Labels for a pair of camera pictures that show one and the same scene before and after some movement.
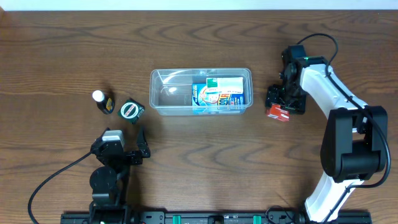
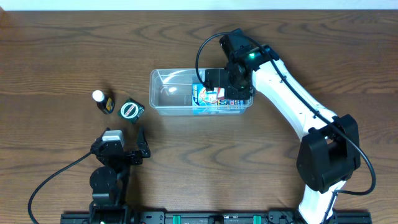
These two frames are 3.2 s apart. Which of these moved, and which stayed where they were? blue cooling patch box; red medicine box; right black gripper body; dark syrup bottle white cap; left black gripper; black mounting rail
Moved: right black gripper body; red medicine box
Stayed: left black gripper; blue cooling patch box; dark syrup bottle white cap; black mounting rail
